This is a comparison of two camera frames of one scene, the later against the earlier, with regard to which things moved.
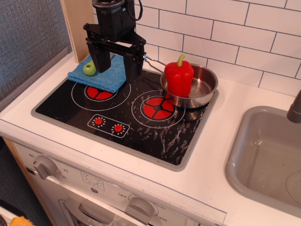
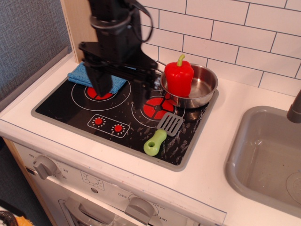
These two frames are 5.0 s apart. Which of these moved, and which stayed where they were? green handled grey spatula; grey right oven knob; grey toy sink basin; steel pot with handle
Moved: green handled grey spatula
Stayed: grey toy sink basin; grey right oven knob; steel pot with handle
